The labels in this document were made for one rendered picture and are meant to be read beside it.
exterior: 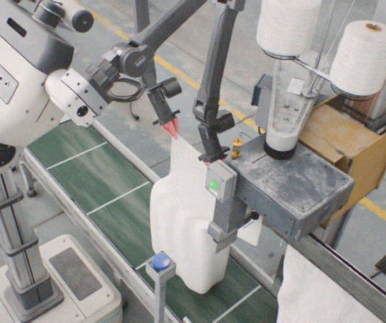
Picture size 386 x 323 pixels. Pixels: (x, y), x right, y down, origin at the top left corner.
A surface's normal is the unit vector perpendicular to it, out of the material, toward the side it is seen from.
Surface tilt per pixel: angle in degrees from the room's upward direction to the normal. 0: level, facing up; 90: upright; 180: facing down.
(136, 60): 78
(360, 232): 0
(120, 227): 0
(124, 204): 0
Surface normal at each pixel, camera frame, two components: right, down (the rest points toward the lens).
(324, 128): 0.07, -0.74
